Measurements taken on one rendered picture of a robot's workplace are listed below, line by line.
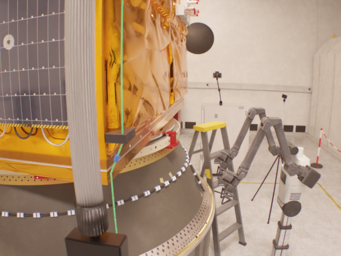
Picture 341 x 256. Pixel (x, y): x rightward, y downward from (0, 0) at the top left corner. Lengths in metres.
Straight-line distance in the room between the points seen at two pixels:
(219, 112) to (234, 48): 4.32
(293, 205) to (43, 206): 1.78
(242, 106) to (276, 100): 4.35
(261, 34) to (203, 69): 2.31
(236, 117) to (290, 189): 3.11
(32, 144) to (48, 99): 0.20
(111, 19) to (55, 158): 0.49
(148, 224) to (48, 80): 0.87
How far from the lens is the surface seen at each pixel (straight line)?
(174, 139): 1.57
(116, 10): 0.88
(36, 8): 0.88
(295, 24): 9.56
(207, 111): 5.01
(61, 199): 1.27
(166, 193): 1.49
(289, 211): 2.24
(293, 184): 2.12
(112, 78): 0.82
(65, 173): 0.93
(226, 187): 1.86
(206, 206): 1.84
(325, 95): 8.41
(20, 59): 0.91
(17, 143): 1.03
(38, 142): 0.95
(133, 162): 1.38
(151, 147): 1.41
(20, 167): 1.06
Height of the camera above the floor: 2.10
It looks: 12 degrees down
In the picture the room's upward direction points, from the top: straight up
